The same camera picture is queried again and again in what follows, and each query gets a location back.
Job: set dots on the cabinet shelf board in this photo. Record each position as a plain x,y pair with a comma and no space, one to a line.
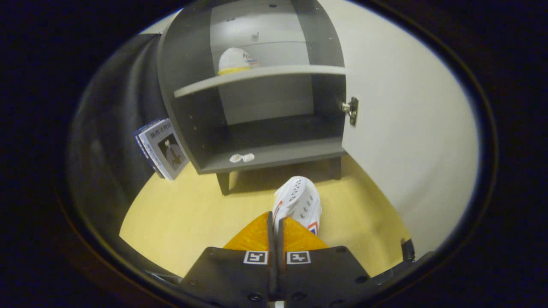
257,76

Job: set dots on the grey shoe cabinet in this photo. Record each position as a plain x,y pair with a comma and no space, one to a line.
188,64

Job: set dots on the metal door hinge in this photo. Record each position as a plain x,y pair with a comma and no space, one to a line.
352,111

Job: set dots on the small white packet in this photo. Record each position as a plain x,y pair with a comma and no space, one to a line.
248,157
235,158

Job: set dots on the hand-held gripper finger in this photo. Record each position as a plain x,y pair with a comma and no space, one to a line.
271,256
281,261

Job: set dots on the white shoe cabinet door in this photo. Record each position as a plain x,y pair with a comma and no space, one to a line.
406,128

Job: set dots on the blue cover book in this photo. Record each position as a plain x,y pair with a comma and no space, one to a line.
140,143

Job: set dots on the grey cover book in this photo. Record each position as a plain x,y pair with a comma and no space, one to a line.
169,149

